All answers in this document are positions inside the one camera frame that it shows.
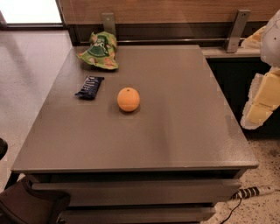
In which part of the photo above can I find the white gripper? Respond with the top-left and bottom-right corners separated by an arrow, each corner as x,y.
240,10 -> 280,130

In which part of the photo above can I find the green rice chip bag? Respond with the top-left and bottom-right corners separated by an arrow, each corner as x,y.
76,31 -> 118,70

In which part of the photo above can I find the white power strip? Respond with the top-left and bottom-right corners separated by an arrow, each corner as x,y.
231,185 -> 277,200

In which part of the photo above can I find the orange fruit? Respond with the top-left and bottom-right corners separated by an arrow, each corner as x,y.
117,87 -> 140,112

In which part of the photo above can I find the upper grey drawer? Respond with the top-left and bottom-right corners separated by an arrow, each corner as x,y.
32,179 -> 241,207

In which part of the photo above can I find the grey drawer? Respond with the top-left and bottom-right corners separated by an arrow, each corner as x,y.
60,207 -> 215,224
32,179 -> 241,207

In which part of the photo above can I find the dark blue snack bar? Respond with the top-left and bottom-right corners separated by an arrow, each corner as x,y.
75,76 -> 104,100

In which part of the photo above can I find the lower grey drawer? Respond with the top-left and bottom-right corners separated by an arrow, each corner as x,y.
60,207 -> 215,224

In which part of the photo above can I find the black object at left edge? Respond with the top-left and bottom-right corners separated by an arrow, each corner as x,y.
0,138 -> 8,160

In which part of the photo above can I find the dark chair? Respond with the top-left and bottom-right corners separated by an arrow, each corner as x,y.
0,177 -> 70,224

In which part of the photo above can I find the right metal wall bracket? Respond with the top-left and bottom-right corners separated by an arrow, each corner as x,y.
224,10 -> 251,53

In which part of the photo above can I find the metal wall bracket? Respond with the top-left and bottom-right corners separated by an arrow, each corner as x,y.
101,12 -> 116,35
224,10 -> 251,53

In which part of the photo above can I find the black power cable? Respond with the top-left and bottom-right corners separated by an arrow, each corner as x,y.
220,197 -> 243,224

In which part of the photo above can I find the left metal wall bracket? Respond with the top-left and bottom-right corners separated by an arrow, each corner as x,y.
101,12 -> 116,35

